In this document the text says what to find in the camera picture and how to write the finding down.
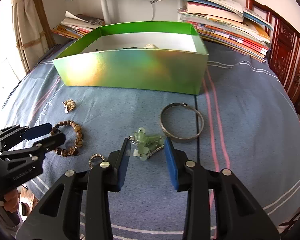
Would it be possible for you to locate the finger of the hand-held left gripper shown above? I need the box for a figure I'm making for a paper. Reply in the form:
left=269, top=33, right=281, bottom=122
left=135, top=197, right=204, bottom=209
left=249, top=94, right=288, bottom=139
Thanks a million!
left=0, top=122, right=53, bottom=147
left=0, top=132, right=66, bottom=161

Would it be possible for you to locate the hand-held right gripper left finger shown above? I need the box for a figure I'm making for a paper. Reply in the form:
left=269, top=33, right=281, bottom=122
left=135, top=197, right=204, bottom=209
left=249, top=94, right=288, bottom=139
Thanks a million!
left=16, top=137, right=131, bottom=240

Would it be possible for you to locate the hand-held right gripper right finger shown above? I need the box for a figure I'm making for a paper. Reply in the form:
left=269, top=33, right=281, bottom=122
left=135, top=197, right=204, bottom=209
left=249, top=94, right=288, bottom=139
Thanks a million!
left=164, top=137, right=281, bottom=240

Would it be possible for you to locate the brown wooden bead bracelet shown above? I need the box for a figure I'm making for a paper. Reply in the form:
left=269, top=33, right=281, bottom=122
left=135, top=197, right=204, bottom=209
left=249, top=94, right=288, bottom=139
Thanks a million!
left=51, top=120, right=85, bottom=157

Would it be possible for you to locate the green jade pendant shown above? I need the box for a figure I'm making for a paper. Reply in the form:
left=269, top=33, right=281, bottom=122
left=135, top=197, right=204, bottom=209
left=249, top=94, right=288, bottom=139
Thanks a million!
left=128, top=127, right=166, bottom=161

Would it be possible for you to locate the shiny green cardboard box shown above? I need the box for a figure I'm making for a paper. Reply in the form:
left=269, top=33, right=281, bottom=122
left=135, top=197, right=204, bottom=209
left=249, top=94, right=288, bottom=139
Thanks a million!
left=52, top=21, right=210, bottom=96

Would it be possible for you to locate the person's left hand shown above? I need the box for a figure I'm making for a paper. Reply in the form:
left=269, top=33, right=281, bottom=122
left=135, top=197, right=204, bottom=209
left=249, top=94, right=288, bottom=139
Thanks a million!
left=0, top=188, right=20, bottom=221

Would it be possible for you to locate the silver bangle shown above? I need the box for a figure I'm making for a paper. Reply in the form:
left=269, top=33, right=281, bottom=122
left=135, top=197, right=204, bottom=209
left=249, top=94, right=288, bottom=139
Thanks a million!
left=160, top=103, right=205, bottom=144

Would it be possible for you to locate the gold brooch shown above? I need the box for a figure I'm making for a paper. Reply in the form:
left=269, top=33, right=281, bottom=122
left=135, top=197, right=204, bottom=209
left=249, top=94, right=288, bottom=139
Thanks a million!
left=62, top=99, right=77, bottom=114

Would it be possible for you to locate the beige curtain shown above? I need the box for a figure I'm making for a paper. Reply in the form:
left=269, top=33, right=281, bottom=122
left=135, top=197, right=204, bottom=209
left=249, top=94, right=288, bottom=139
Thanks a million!
left=11, top=0, right=56, bottom=75

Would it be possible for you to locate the small stack of magazines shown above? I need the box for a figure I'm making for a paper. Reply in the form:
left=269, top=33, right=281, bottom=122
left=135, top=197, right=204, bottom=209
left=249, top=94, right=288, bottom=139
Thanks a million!
left=51, top=10, right=106, bottom=40

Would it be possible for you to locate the large stack of books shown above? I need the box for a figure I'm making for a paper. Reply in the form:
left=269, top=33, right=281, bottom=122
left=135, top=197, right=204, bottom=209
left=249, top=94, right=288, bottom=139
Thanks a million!
left=149, top=0, right=275, bottom=63

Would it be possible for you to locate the carved red wooden sofa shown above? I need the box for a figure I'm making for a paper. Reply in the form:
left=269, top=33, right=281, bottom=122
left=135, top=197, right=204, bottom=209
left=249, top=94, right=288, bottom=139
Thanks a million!
left=245, top=0, right=300, bottom=117

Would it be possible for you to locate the small crystal ring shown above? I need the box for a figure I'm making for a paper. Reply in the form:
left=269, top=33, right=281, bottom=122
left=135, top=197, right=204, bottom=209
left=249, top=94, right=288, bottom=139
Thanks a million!
left=88, top=153, right=106, bottom=167

